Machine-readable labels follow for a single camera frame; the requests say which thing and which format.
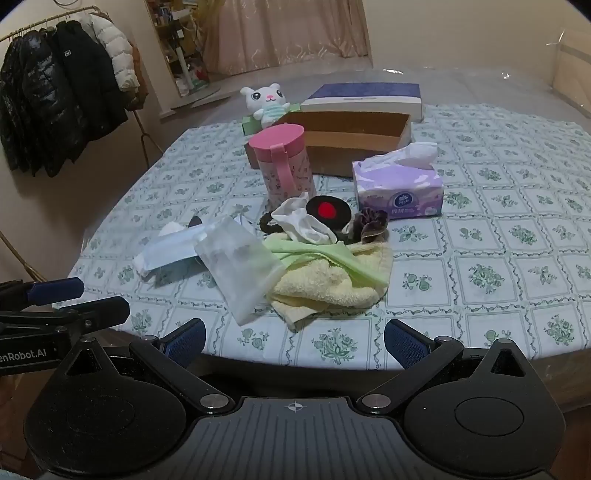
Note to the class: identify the plastic-wrapped wooden headboard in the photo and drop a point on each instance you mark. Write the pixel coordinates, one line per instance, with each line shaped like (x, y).
(572, 60)

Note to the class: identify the pink lidded cup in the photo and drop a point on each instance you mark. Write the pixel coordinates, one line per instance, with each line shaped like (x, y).
(281, 175)

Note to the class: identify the wooden bookshelf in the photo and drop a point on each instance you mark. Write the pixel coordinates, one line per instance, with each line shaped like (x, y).
(166, 27)

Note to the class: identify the brown velvet scrunchie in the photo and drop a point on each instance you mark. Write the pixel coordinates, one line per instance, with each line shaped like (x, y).
(369, 224)

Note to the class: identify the black pad with red dot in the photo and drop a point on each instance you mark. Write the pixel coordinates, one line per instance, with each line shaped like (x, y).
(328, 210)

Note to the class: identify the clear plastic bag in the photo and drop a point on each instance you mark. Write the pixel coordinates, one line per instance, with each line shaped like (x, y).
(235, 267)

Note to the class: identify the white puffer jacket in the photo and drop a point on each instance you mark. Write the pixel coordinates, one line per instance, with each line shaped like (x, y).
(115, 46)

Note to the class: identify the matte black jacket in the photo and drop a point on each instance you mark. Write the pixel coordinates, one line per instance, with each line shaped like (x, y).
(78, 83)

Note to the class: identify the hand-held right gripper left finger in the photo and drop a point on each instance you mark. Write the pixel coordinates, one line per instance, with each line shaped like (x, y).
(184, 342)

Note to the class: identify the packaged white face mask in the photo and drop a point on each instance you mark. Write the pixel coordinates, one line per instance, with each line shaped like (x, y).
(171, 249)

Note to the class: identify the beige patterned curtain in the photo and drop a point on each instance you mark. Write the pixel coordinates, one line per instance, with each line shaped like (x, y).
(286, 32)

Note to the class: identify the brown cardboard box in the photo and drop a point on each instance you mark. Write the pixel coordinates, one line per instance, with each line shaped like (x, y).
(351, 159)

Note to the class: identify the gold metal coat rack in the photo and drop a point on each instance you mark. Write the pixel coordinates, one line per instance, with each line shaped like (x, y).
(60, 18)

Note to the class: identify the glossy black puffer jacket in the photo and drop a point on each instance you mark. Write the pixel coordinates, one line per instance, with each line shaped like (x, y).
(18, 101)

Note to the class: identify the purple tissue box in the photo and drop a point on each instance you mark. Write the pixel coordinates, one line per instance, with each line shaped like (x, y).
(392, 194)

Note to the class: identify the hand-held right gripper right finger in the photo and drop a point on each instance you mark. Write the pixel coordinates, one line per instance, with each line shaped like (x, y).
(406, 344)

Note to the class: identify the small green box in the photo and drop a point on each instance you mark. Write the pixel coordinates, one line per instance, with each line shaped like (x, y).
(249, 125)

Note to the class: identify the white sock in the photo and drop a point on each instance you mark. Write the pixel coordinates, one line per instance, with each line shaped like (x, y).
(300, 221)

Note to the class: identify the brown jacket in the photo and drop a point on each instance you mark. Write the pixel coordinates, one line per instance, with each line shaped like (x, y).
(138, 78)

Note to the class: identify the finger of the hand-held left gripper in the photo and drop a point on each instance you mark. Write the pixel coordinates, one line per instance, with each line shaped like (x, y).
(94, 310)
(55, 290)

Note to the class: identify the white cat plush toy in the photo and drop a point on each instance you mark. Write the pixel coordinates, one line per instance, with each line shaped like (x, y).
(265, 99)

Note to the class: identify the light green cloth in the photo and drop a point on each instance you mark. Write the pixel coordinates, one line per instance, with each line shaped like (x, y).
(323, 254)

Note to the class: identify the blue and white box lid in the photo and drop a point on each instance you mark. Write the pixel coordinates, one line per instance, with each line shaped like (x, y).
(360, 94)

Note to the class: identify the yellow towel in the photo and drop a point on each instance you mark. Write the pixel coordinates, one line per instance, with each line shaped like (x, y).
(323, 290)

